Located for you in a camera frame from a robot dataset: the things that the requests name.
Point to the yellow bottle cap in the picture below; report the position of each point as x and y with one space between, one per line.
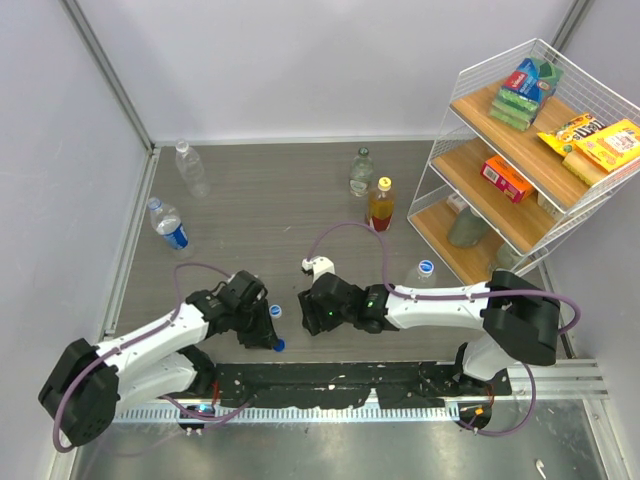
384 184

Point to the blue white bottle cap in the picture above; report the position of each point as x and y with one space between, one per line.
275 311

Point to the white slotted cable duct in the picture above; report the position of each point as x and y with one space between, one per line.
369 412

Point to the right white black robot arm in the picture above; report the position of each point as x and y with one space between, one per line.
518 321

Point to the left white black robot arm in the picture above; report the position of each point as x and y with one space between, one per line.
91 384

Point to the dark blue bottle cap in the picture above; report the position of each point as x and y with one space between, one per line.
280 345

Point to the yellow candy bag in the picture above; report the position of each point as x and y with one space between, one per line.
563 139

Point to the green grey cup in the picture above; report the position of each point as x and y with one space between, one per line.
468 229

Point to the small white box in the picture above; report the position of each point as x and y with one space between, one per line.
456 203

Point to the amber tea bottle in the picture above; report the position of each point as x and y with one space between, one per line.
380 209

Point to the clear bottle blue cap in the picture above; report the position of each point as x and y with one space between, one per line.
421 276

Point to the blue label water bottle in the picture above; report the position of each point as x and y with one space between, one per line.
166 221

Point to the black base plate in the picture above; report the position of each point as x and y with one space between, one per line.
342 385

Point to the green cap glass bottle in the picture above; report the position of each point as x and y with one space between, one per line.
361 172

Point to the orange red box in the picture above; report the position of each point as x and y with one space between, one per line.
506 179

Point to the clear empty plastic bottle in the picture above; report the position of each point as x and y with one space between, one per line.
191 169

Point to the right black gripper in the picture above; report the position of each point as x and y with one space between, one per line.
313 316

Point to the clear glass on shelf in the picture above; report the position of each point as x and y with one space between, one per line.
505 258

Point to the white wire shelf rack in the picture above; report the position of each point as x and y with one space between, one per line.
468 136

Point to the yellow sponge pack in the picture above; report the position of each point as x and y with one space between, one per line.
599 154

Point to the green sponge pack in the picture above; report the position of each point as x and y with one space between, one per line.
524 93

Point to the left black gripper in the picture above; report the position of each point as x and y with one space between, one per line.
264 336

